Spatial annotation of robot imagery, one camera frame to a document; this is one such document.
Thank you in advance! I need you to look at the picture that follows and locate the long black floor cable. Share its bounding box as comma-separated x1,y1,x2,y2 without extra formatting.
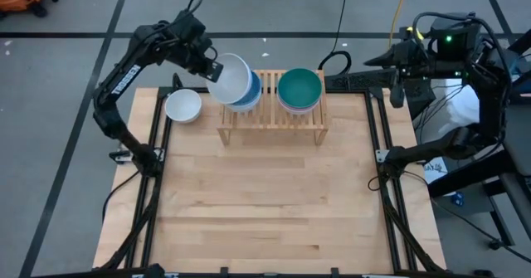
318,0,353,74

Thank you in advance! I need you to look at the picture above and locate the black side cart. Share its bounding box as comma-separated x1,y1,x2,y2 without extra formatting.
426,28,531,248

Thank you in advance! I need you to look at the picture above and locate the wooden slatted shelf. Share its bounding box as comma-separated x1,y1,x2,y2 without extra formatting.
216,69,330,147

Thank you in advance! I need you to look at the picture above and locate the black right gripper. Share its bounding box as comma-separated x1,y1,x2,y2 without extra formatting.
363,27,421,110

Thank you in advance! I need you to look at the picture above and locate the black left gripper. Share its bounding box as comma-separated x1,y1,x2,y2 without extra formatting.
168,10,224,83

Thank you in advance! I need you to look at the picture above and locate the white paper with writing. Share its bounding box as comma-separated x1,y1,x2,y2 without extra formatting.
422,157,449,186

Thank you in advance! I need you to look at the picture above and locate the black device with screen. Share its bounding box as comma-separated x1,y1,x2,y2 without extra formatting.
512,72,531,105

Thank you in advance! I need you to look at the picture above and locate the yellow floor cable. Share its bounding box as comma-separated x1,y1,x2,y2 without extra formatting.
387,0,412,49

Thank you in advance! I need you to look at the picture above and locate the green bowl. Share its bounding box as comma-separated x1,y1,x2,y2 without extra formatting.
276,67,324,110

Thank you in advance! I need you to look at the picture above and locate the blue bowl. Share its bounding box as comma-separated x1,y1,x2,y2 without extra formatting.
230,71,263,109

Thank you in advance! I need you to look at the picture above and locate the white plastic bag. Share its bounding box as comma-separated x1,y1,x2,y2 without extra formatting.
446,82,482,125

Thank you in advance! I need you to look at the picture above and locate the black handheld camera rig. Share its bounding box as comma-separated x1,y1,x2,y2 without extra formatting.
143,263,167,278

